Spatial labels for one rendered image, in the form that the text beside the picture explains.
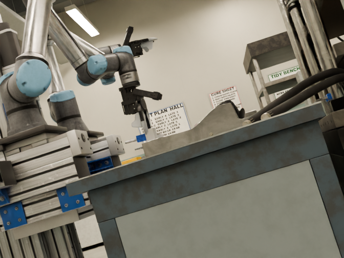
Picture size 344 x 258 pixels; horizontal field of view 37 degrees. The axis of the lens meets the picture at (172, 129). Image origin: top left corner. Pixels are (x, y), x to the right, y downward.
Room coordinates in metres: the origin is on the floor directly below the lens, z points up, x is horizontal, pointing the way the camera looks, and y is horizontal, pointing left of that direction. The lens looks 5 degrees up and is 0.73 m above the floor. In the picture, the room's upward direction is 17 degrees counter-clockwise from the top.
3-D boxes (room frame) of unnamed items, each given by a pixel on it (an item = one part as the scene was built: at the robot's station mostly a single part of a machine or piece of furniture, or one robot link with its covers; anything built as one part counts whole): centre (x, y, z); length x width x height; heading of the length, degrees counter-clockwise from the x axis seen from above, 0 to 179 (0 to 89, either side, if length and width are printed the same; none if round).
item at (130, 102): (2.07, 0.11, 1.08); 0.09 x 0.08 x 0.12; 79
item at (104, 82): (2.59, 0.23, 1.34); 0.11 x 0.08 x 0.11; 18
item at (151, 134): (2.08, 0.13, 0.92); 0.13 x 0.05 x 0.05; 79
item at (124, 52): (2.05, 0.10, 1.23); 0.09 x 0.08 x 0.11; 128
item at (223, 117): (2.07, -0.14, 0.87); 0.50 x 0.26 x 0.14; 79
